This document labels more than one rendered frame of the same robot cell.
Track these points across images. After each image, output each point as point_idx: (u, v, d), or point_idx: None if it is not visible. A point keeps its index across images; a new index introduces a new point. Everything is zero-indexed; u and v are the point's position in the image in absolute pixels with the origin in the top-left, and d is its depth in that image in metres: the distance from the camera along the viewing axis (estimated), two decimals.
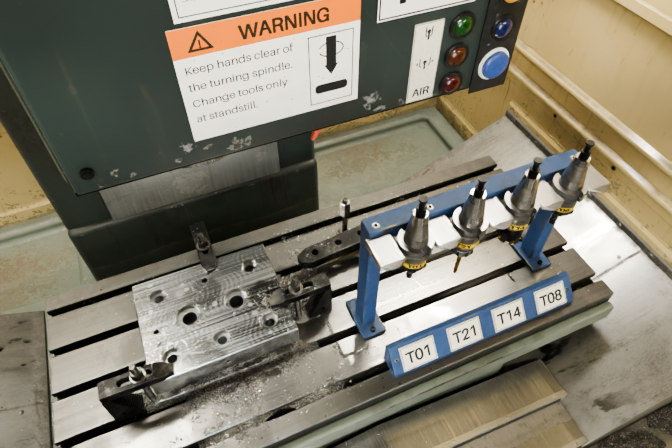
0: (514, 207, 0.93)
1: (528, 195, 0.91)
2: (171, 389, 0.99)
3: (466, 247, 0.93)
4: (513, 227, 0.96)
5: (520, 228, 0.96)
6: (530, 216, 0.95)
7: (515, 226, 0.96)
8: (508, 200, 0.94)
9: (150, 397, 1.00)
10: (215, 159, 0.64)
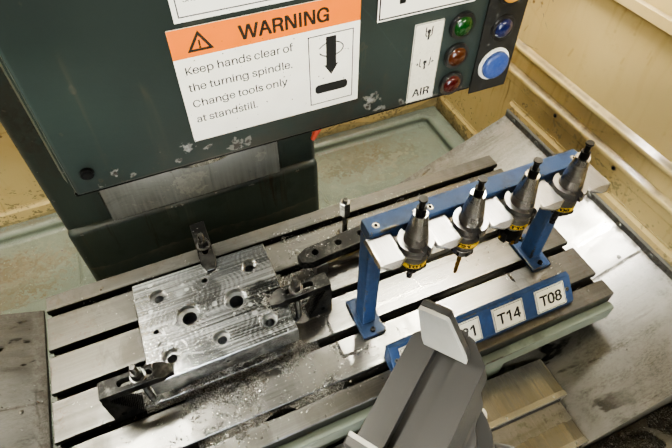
0: (514, 207, 0.93)
1: (528, 195, 0.91)
2: (171, 389, 0.99)
3: (466, 247, 0.93)
4: (513, 227, 0.96)
5: (520, 228, 0.96)
6: (530, 216, 0.95)
7: (515, 226, 0.96)
8: (508, 200, 0.94)
9: (150, 397, 1.00)
10: (215, 159, 0.64)
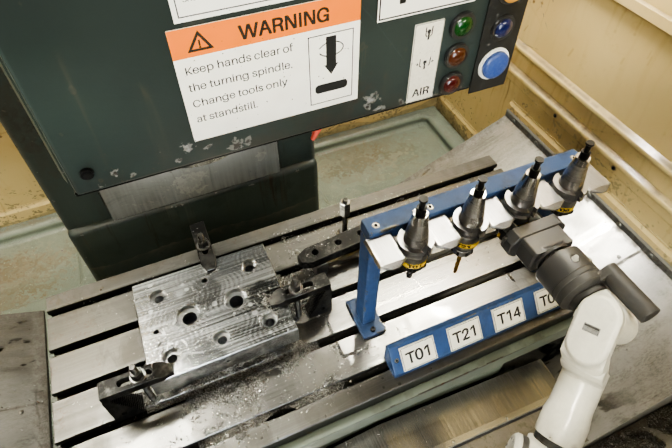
0: (514, 206, 0.93)
1: (528, 194, 0.90)
2: (171, 389, 0.99)
3: (466, 247, 0.93)
4: None
5: (519, 226, 0.96)
6: (530, 215, 0.95)
7: None
8: (508, 199, 0.94)
9: (150, 397, 1.00)
10: (215, 159, 0.64)
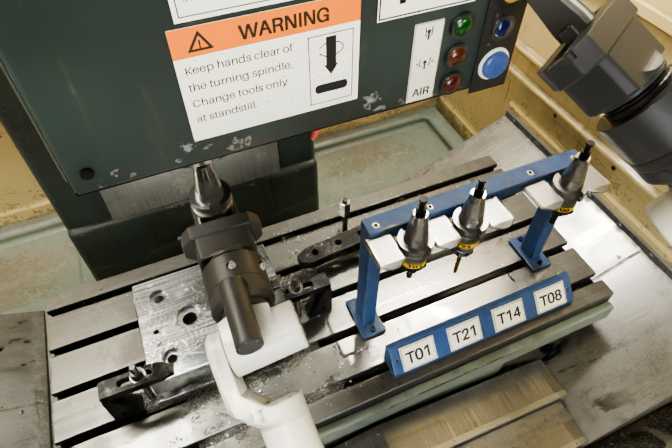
0: (195, 201, 0.78)
1: (202, 187, 0.75)
2: (171, 389, 0.99)
3: (466, 247, 0.93)
4: None
5: None
6: (221, 212, 0.79)
7: None
8: (192, 193, 0.79)
9: (150, 397, 1.00)
10: (215, 159, 0.64)
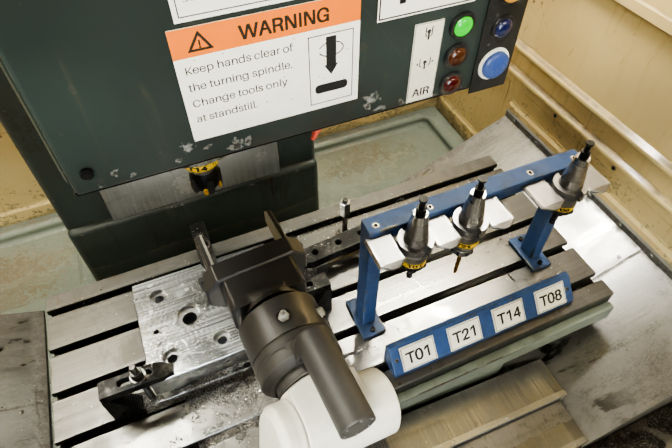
0: None
1: None
2: (171, 389, 0.99)
3: (466, 247, 0.93)
4: (191, 169, 0.71)
5: (200, 169, 0.71)
6: None
7: (192, 167, 0.71)
8: None
9: (150, 397, 1.00)
10: (215, 159, 0.64)
